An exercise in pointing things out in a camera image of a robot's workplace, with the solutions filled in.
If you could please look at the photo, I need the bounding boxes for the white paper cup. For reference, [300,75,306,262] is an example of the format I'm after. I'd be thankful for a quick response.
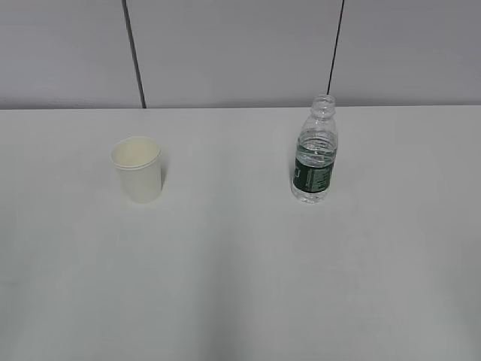
[110,136,162,204]

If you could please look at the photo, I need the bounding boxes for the clear water bottle green label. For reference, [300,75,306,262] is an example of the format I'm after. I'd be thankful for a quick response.
[291,95,338,204]

